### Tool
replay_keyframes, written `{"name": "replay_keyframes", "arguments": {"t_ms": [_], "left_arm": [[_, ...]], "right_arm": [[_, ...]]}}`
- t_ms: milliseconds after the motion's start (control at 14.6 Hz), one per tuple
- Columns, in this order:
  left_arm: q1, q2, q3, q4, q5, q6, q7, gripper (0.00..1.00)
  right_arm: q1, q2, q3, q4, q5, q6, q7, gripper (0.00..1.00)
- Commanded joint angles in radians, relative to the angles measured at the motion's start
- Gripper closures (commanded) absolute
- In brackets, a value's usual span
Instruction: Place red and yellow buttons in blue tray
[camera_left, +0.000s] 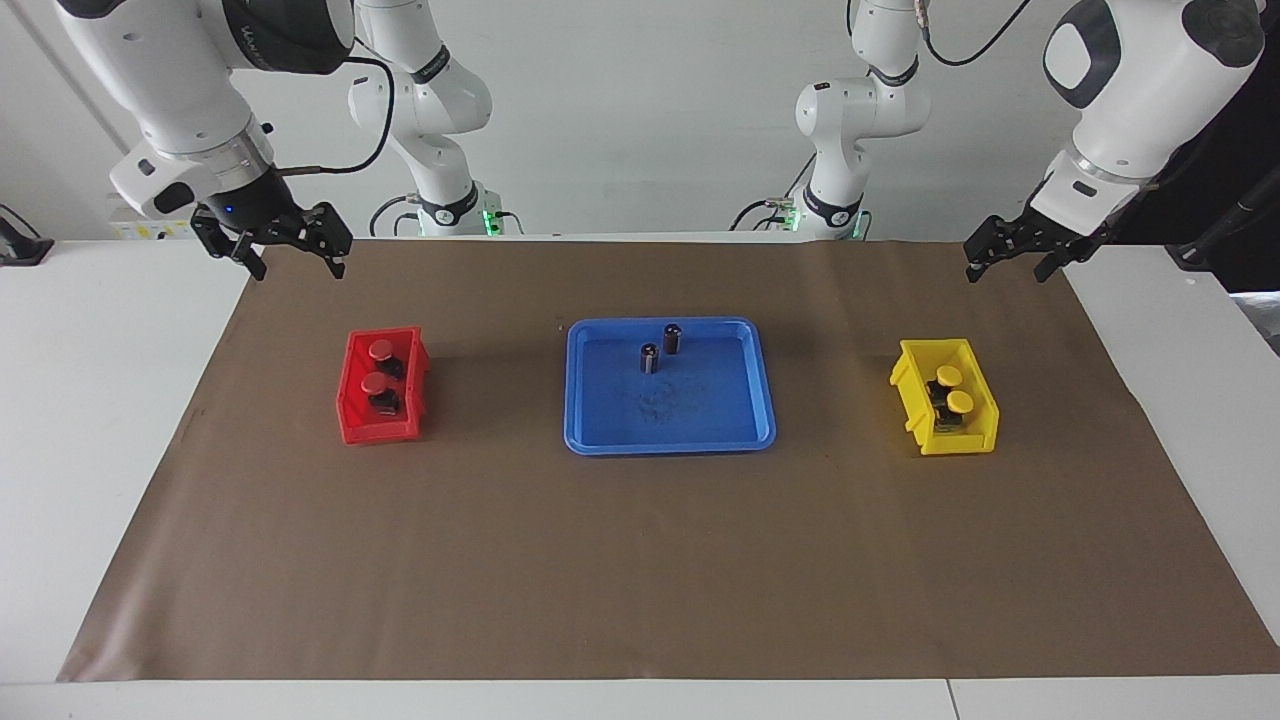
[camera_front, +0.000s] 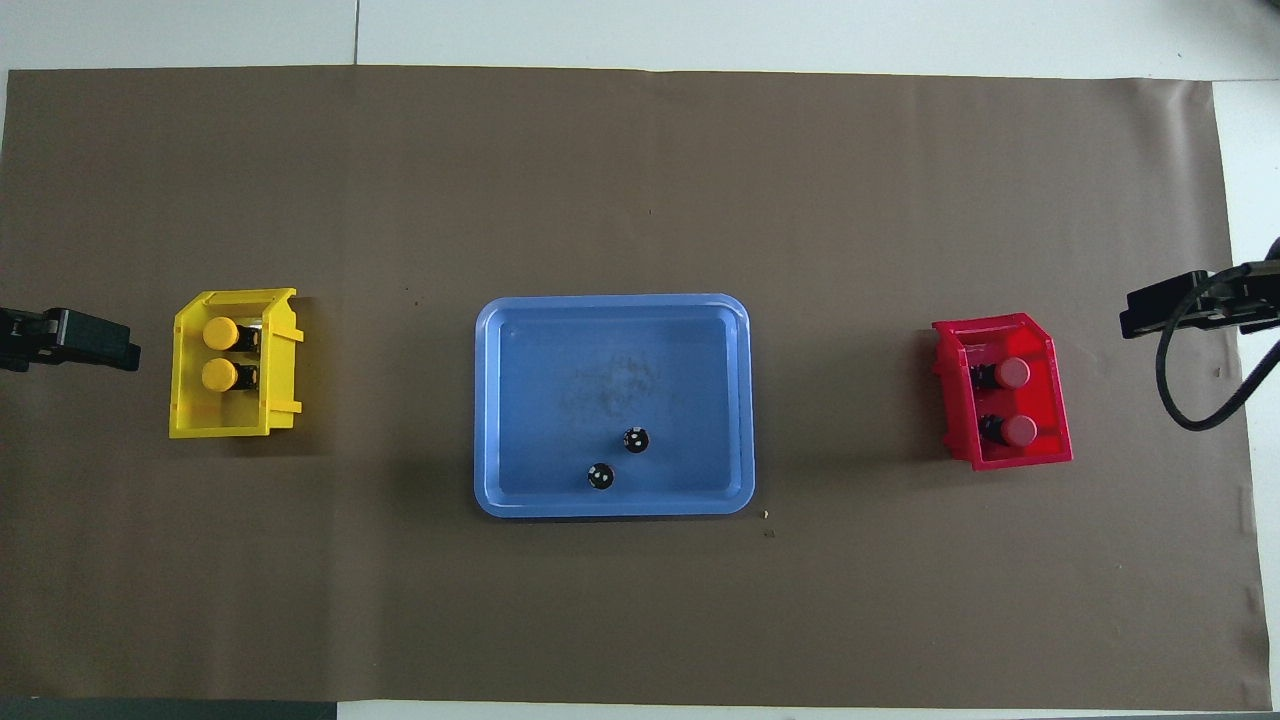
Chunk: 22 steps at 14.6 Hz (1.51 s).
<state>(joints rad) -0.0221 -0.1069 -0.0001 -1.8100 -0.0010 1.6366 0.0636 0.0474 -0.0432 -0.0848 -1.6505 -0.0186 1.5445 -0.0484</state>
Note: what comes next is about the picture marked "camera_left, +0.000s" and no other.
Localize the blue plastic tray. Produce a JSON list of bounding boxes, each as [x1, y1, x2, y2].
[[564, 317, 778, 457]]

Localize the white power socket box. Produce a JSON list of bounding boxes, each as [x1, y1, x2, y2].
[[108, 213, 197, 241]]

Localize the yellow plastic bin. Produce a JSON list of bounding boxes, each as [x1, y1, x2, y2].
[[889, 338, 1001, 457]]

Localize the red plastic bin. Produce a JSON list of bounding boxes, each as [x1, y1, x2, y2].
[[336, 326, 432, 445]]

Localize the black stand foot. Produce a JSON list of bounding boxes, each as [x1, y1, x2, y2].
[[0, 205, 54, 267]]

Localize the brown paper table mat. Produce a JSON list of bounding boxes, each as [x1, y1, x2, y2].
[[57, 238, 1280, 683]]

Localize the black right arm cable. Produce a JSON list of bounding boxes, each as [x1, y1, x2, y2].
[[278, 55, 397, 178]]

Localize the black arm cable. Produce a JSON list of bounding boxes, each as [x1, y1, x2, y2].
[[278, 55, 397, 178], [918, 0, 1033, 69]]

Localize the black base cable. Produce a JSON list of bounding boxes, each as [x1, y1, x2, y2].
[[369, 195, 426, 239], [735, 155, 817, 233]]

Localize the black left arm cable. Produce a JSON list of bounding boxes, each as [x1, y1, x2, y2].
[[918, 0, 1033, 69]]

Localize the black camera stand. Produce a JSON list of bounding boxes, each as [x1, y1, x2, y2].
[[1165, 165, 1280, 271]]

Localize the grey metal frame piece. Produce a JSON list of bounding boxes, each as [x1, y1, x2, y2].
[[1228, 291, 1280, 358]]

